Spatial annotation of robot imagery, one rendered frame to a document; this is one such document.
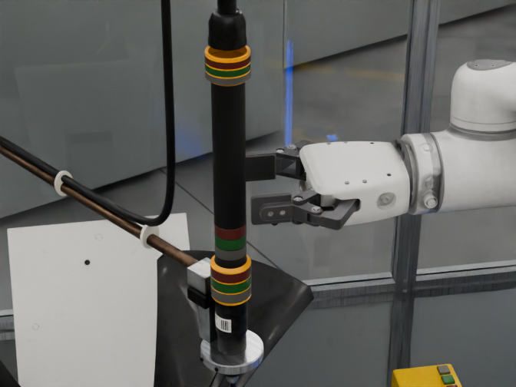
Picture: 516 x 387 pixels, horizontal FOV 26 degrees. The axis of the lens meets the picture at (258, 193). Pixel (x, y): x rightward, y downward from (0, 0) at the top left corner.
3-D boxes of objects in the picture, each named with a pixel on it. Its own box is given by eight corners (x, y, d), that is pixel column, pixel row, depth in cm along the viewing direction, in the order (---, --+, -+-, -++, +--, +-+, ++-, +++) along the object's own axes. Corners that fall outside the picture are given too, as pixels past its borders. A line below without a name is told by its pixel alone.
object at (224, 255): (207, 252, 117) (207, 242, 117) (231, 239, 119) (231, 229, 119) (229, 265, 115) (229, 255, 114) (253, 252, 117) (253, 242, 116)
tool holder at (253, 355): (175, 346, 125) (172, 275, 120) (221, 319, 130) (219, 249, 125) (230, 384, 120) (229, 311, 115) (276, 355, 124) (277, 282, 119)
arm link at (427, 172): (440, 229, 115) (411, 233, 115) (415, 186, 122) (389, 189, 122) (447, 159, 111) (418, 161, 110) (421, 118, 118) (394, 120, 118)
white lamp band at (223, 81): (196, 75, 107) (195, 68, 106) (229, 62, 109) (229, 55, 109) (226, 90, 104) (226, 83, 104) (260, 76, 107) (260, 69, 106)
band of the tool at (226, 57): (196, 78, 107) (195, 51, 105) (229, 65, 109) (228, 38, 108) (226, 92, 104) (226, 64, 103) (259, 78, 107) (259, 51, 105)
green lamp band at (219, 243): (207, 241, 116) (207, 232, 116) (231, 229, 119) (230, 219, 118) (229, 254, 114) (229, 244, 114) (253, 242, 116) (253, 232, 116)
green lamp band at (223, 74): (195, 67, 106) (195, 61, 106) (229, 54, 109) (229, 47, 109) (226, 82, 104) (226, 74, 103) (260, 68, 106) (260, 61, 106)
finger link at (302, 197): (346, 224, 111) (292, 225, 111) (342, 199, 115) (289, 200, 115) (347, 200, 109) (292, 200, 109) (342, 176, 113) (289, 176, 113)
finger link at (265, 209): (322, 233, 110) (255, 239, 109) (315, 216, 112) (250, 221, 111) (323, 205, 108) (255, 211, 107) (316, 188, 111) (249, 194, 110)
